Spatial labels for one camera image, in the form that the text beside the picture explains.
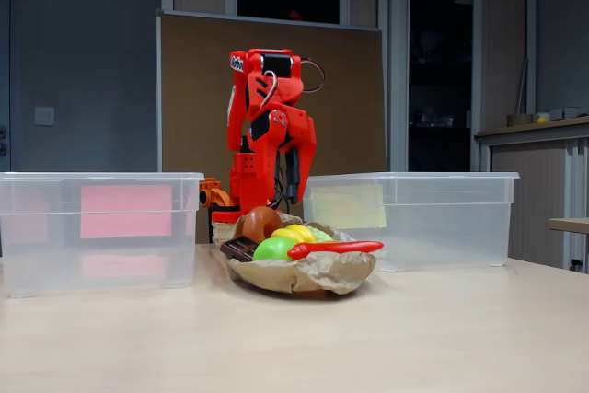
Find brown toy donut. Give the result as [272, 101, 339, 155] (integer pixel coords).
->
[241, 205, 284, 245]

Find light green toy grapes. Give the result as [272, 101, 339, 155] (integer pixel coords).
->
[306, 225, 333, 243]

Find green toy apple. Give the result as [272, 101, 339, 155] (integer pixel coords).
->
[252, 236, 295, 262]

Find red toy chili pepper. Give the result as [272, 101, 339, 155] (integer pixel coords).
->
[287, 240, 385, 261]

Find brown toy chocolate bar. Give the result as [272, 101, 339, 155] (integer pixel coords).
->
[219, 236, 259, 262]

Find yellow-green paper sheet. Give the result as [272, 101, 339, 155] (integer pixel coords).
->
[310, 183, 387, 230]

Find clear plastic bin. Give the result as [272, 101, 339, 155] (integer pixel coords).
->
[0, 171, 205, 298]
[301, 171, 520, 273]

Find pink paper sheet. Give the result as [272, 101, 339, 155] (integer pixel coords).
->
[80, 184, 173, 239]

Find orange clamp with round hole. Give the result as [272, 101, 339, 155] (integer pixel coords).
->
[197, 177, 234, 208]

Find wooden base block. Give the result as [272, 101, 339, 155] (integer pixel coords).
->
[211, 221, 245, 245]

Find brown cork board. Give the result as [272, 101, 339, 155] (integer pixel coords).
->
[156, 9, 387, 245]

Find crumpled brown paper bag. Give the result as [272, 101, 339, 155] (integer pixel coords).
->
[224, 212, 377, 295]

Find grey cabinet with wooden top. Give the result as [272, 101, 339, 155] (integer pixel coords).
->
[475, 116, 589, 270]

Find small wooden side table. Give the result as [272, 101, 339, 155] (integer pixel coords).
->
[548, 216, 589, 234]

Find black power cable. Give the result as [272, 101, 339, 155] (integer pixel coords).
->
[271, 188, 296, 211]

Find wrist servo cable loop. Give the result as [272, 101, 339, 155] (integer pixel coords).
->
[300, 57, 326, 94]

